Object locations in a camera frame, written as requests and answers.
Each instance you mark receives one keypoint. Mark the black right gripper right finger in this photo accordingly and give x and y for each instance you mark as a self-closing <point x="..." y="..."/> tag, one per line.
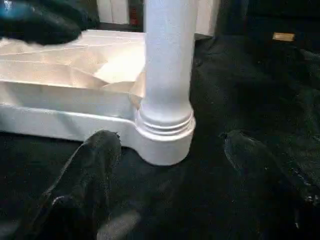
<point x="270" y="185"/>

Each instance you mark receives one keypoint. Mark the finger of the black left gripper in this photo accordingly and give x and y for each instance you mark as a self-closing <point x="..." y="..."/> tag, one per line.
<point x="45" y="22"/>

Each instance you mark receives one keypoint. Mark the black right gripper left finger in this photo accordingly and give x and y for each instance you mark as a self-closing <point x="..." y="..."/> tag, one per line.
<point x="85" y="180"/>

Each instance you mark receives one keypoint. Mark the white plastic table top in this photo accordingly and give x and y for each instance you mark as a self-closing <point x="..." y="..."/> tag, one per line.
<point x="62" y="62"/>

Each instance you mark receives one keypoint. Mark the white plastic table leg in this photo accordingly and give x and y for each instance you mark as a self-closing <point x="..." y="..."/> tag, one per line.
<point x="167" y="62"/>

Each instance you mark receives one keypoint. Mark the black work mat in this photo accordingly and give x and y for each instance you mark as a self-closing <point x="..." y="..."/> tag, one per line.
<point x="250" y="100"/>

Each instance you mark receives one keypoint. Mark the small yellow-brown block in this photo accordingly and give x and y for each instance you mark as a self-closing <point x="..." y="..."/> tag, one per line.
<point x="283" y="36"/>

